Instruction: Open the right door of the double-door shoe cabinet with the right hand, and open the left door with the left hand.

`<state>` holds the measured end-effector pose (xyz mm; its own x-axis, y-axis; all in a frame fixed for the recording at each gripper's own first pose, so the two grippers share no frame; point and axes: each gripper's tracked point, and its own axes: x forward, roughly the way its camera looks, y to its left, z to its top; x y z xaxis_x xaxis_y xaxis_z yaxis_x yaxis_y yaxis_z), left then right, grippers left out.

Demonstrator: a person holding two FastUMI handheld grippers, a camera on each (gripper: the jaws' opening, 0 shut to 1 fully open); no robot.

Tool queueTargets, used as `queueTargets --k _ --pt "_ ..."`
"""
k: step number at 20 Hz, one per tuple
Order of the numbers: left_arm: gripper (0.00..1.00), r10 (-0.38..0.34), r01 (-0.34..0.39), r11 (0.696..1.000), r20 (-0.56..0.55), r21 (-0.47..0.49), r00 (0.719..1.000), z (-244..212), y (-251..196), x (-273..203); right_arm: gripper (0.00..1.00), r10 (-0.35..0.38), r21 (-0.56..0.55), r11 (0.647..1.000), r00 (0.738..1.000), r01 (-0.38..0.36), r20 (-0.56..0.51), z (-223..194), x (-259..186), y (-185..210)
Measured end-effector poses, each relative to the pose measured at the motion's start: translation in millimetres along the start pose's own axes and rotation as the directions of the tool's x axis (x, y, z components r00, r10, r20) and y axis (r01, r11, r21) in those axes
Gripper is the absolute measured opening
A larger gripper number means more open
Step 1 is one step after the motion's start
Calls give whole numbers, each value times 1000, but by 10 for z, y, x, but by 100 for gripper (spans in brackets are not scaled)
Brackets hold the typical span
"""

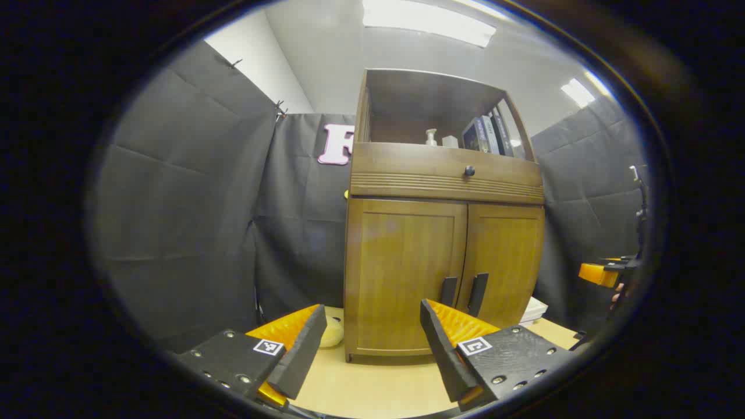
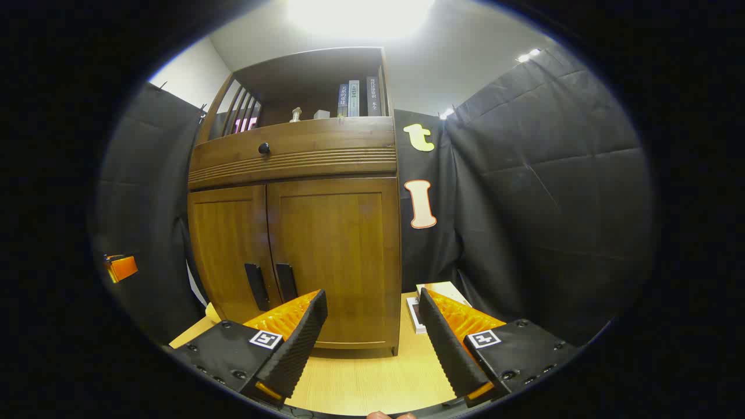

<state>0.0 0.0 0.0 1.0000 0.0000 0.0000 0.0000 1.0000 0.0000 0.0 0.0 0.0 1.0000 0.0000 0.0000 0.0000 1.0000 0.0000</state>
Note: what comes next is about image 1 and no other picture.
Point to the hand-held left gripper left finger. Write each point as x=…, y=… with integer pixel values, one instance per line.
x=305, y=349

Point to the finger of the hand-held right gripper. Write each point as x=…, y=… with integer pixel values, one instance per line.
x=599, y=274

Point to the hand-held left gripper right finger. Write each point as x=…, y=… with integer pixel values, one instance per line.
x=442, y=349

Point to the brown wooden shoe cabinet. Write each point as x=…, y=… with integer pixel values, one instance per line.
x=407, y=273

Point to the wooden cabinet door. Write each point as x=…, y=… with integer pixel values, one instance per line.
x=396, y=273
x=509, y=256

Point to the wooden cabinet drawer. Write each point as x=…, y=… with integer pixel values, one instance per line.
x=407, y=169

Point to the cream round object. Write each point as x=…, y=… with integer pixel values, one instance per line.
x=332, y=334

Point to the dark metal stand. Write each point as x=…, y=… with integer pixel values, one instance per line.
x=641, y=215

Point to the white flat stack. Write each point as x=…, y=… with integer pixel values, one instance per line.
x=532, y=311

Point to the small ceiling light panel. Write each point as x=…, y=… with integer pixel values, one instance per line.
x=577, y=92

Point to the black backdrop cloth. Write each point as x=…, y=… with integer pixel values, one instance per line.
x=192, y=203

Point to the small white box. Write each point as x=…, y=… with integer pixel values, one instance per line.
x=450, y=141

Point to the white pump bottle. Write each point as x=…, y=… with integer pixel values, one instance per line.
x=430, y=138

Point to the black cloth clip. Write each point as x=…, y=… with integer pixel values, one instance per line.
x=280, y=109
x=234, y=62

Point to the large ceiling light panel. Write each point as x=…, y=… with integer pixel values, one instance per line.
x=428, y=20

